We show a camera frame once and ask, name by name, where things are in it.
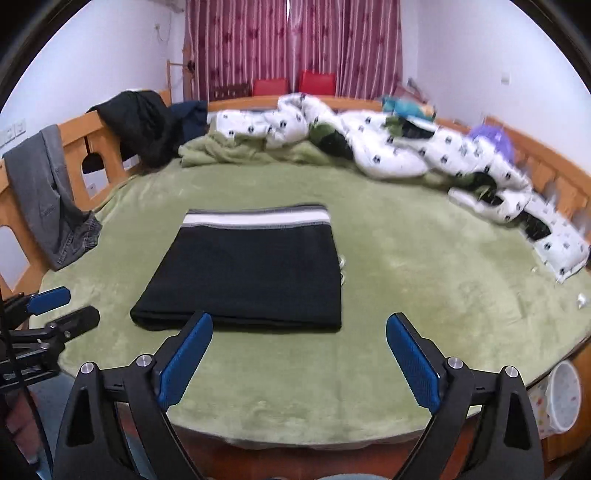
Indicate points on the purple plush cushion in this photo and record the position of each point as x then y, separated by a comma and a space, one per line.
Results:
496, 141

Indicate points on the white dotted waste bin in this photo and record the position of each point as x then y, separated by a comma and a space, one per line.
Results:
565, 397

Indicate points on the dark wooden chair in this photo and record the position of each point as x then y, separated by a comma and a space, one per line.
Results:
231, 91

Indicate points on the wooden bed frame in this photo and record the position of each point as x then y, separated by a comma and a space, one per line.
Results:
74, 134

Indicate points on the black jacket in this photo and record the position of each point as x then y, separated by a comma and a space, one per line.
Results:
143, 124

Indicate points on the white wall socket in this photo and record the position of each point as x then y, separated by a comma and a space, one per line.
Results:
19, 128

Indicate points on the red patterned curtain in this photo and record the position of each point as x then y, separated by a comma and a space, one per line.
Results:
277, 37

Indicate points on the green fleece blanket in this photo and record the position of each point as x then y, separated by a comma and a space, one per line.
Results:
415, 277

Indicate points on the red chair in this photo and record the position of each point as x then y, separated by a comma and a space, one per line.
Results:
316, 82
270, 87

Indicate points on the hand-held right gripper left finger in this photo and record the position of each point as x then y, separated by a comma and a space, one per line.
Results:
182, 364

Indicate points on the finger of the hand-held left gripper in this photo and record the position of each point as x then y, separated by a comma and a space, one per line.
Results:
76, 323
48, 300

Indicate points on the star-print bed sheet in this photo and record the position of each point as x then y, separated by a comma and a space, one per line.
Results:
540, 415

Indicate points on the teal pillow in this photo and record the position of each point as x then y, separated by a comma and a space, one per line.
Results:
408, 107

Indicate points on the white flower-print quilt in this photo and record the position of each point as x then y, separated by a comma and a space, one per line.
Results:
392, 157

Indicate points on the wooden coat rack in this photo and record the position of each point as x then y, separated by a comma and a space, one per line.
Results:
170, 83

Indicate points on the grey jeans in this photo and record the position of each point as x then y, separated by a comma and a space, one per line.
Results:
37, 184

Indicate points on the white paper scrap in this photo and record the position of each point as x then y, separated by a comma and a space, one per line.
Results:
580, 301

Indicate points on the navy garment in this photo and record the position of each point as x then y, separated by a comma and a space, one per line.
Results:
189, 117

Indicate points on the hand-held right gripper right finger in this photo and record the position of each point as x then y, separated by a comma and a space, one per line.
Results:
413, 364

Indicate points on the black pants with white stripes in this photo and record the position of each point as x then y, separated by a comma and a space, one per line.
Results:
249, 277

